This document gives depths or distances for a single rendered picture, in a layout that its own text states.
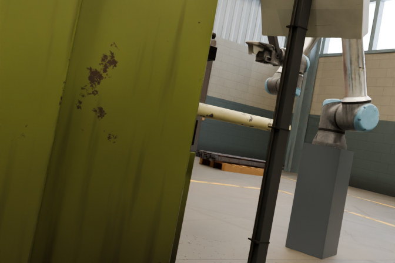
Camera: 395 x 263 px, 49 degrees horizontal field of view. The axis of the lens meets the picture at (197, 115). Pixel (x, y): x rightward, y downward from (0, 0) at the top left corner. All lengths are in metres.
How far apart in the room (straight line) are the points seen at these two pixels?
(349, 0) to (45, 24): 0.88
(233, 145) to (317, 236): 8.93
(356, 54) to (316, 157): 0.59
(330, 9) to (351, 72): 1.00
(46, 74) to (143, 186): 0.44
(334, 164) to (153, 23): 1.49
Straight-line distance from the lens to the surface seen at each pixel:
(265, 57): 2.04
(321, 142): 2.51
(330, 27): 1.46
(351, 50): 2.41
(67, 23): 1.08
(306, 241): 2.54
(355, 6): 1.43
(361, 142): 10.01
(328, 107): 2.55
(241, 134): 11.44
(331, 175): 2.47
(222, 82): 11.00
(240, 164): 7.48
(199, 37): 1.35
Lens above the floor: 0.54
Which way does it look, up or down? 2 degrees up
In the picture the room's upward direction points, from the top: 11 degrees clockwise
